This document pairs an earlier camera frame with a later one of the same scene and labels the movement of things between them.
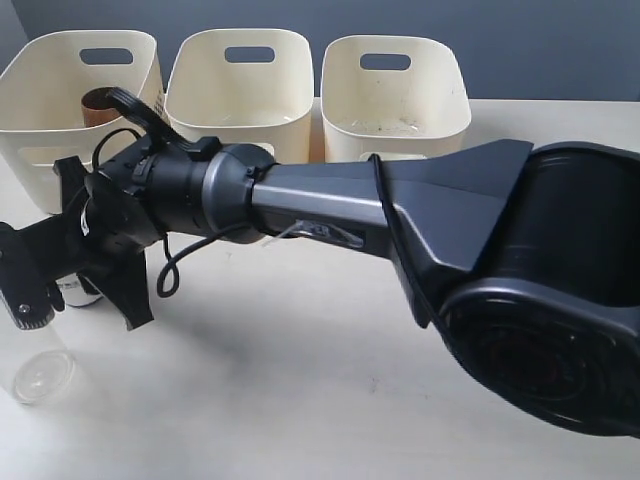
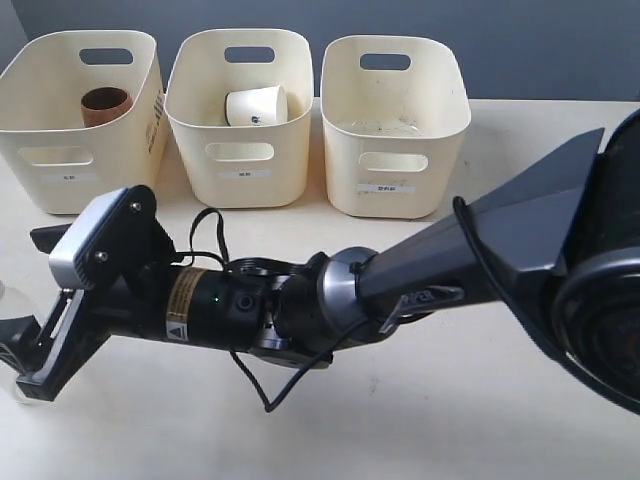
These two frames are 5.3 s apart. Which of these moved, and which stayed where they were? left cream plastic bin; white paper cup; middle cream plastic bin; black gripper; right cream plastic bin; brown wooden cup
Moved: black gripper; white paper cup
Stayed: brown wooden cup; left cream plastic bin; right cream plastic bin; middle cream plastic bin
